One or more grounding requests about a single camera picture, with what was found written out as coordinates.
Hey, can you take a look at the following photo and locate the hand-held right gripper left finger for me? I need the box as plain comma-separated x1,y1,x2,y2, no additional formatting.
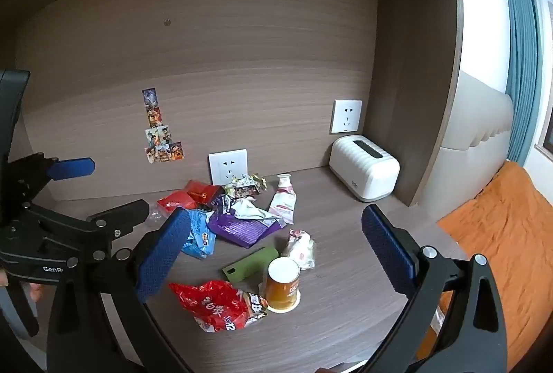
47,208,193,373

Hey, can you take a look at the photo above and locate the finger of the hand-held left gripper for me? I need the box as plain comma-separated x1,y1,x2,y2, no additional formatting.
16,153,96,193
87,199,151,243

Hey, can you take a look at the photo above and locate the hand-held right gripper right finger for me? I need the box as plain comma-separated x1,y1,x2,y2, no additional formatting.
358,204,509,373

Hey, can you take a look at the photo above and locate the clear plastic wrapper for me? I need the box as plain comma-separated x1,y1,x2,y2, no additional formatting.
147,202,169,224

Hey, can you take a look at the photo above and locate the blue snack packet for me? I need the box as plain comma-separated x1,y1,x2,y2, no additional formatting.
181,209,217,260

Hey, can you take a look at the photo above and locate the red snack packet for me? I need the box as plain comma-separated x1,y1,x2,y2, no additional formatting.
186,180,225,207
156,191,199,214

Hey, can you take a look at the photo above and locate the large red snack bag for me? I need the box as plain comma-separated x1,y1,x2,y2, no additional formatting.
168,280,269,333

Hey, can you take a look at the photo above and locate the purple snack bag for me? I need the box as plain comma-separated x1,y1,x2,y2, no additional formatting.
207,195,286,248

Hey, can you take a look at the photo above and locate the green phone case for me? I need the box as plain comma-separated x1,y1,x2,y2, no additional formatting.
222,246,279,284

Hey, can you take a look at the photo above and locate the white pink wrapper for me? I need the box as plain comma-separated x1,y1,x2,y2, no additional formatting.
283,229,316,271

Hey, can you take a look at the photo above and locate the silver torn wrapper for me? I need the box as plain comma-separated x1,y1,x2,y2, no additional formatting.
231,199,283,227

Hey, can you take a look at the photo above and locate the colourful candy wrapper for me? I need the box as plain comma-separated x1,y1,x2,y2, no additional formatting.
225,173,268,199

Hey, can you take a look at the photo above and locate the orange paper cup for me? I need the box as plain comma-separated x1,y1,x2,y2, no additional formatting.
261,256,302,314

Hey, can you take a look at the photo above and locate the white pink squeeze pouch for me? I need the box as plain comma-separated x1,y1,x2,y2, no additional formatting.
268,173,299,224

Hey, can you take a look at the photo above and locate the strip of picture stickers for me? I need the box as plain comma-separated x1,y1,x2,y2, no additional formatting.
142,88,186,163

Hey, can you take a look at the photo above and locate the white toaster-like appliance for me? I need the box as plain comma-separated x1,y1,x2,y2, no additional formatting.
329,135,401,202

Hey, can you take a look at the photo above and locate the orange bed blanket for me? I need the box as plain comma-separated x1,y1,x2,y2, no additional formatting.
425,161,553,373

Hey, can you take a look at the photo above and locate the brown framed window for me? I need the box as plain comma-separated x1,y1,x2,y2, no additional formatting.
533,2,553,166

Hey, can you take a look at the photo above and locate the blue curtain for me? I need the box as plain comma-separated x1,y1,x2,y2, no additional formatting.
503,0,543,173

